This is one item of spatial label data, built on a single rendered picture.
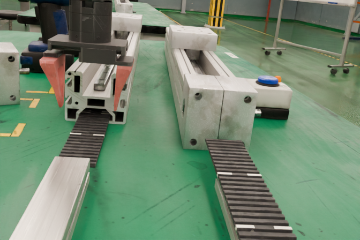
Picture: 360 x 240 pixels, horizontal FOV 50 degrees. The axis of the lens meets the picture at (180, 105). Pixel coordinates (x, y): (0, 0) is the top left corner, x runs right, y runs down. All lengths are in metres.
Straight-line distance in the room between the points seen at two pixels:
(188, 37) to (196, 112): 0.41
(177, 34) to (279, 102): 0.32
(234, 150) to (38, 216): 0.26
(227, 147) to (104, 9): 0.24
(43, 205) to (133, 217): 0.09
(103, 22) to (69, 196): 0.25
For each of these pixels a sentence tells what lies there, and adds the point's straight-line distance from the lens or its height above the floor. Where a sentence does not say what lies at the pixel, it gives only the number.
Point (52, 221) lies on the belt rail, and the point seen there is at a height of 0.81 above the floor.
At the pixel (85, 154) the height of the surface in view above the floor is 0.78.
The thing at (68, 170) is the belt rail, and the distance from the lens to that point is 0.44.
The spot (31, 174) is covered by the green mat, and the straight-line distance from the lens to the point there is 0.50.
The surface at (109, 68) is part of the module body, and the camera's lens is 0.80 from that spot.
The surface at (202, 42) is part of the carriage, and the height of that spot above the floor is 0.88.
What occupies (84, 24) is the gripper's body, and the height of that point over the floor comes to 0.95.
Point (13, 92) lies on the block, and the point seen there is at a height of 0.80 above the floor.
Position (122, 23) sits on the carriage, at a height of 0.89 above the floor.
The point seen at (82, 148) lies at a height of 0.78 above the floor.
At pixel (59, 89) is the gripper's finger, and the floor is 0.86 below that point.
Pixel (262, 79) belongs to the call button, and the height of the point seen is 0.85.
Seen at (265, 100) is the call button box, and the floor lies 0.82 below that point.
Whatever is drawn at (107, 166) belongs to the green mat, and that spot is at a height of 0.78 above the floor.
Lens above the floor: 1.01
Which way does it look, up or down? 17 degrees down
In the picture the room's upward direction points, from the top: 6 degrees clockwise
